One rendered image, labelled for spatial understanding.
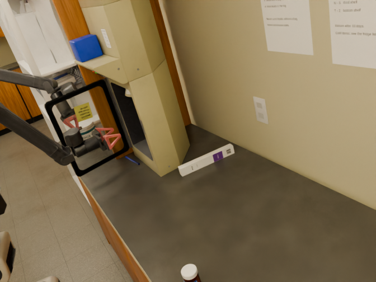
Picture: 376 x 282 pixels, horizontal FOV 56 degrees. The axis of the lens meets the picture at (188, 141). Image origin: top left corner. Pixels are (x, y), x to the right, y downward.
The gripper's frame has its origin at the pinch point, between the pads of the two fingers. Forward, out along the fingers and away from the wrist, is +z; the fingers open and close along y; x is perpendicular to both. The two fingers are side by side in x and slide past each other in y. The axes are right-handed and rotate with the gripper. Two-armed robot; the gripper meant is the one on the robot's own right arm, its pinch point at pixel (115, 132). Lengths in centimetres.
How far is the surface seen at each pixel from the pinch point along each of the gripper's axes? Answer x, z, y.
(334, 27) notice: -35, 53, -78
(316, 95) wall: -12, 53, -70
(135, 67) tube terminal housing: -27.7, 14.3, -12.7
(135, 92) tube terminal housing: -18.2, 11.1, -13.0
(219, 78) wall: -8, 53, -12
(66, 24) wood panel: -47, 2, 25
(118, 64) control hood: -31.3, 8.2, -12.6
